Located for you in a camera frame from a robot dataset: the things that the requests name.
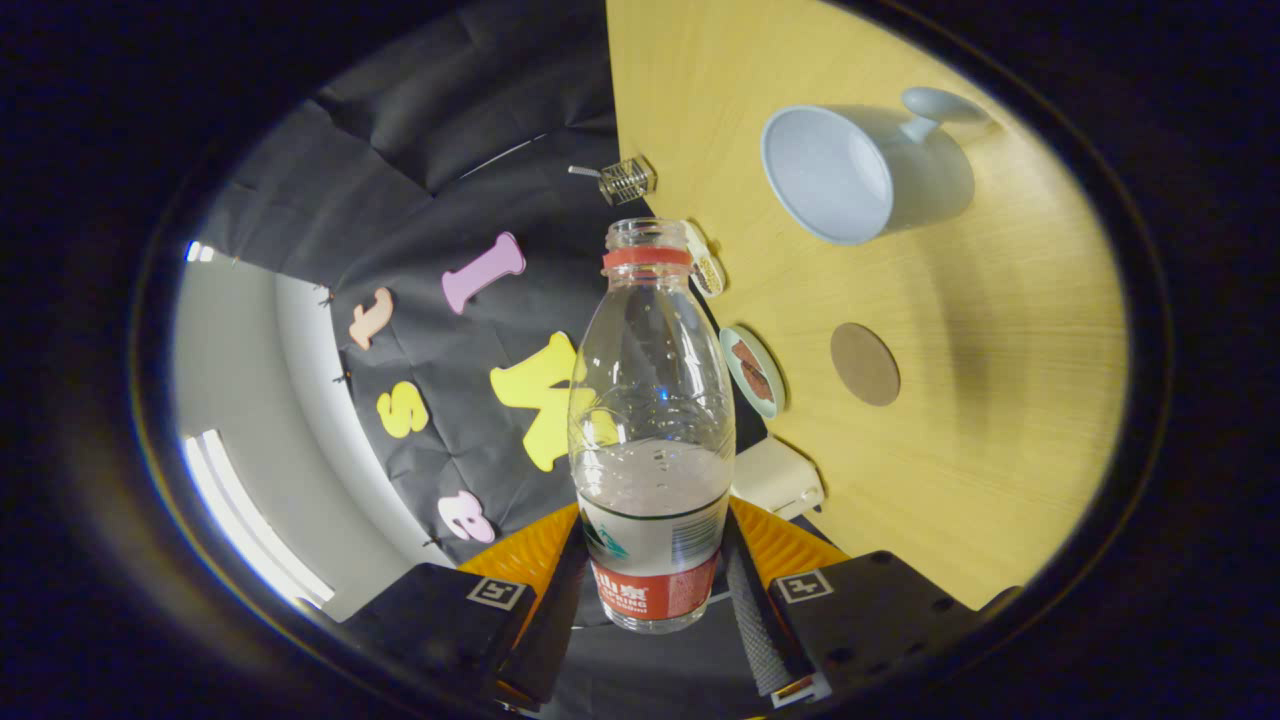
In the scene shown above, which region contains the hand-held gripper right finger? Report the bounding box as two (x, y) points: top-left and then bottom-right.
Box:
(720, 496), (1021, 707)

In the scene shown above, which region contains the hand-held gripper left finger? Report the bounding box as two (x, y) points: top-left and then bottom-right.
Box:
(340, 503), (593, 707)

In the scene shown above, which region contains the clear plastic juice bottle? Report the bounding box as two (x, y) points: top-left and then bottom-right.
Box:
(567, 217), (736, 634)

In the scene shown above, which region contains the round brown coaster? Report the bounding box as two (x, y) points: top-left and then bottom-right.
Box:
(830, 322), (901, 408)

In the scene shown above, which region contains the pale grey cup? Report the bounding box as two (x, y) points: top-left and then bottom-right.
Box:
(760, 86), (996, 247)

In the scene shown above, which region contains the white toaster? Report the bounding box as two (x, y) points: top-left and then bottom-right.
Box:
(730, 435), (826, 521)

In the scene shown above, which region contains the pale green plate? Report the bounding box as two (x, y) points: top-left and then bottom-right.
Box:
(719, 325), (786, 419)

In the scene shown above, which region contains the brown food piece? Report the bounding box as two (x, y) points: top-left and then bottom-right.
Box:
(731, 340), (773, 401)

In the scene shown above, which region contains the wooden table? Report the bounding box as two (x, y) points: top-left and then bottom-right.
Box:
(605, 0), (1129, 611)

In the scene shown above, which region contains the long ceiling light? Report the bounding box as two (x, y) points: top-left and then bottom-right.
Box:
(183, 430), (336, 604)

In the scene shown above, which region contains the small white dish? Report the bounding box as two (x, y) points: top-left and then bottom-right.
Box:
(683, 220), (726, 298)

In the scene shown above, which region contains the black backdrop cloth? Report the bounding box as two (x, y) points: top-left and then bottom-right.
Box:
(200, 0), (801, 713)

